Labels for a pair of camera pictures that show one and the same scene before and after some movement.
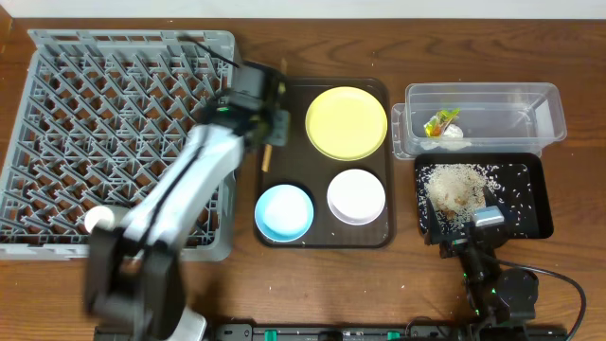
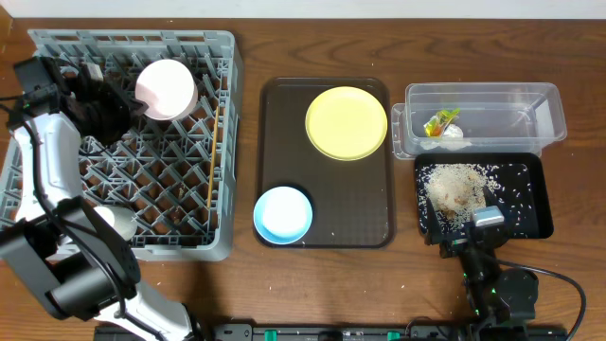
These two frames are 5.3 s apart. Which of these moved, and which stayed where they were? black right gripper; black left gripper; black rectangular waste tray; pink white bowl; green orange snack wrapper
Moved: pink white bowl; black left gripper
Stayed: black right gripper; green orange snack wrapper; black rectangular waste tray
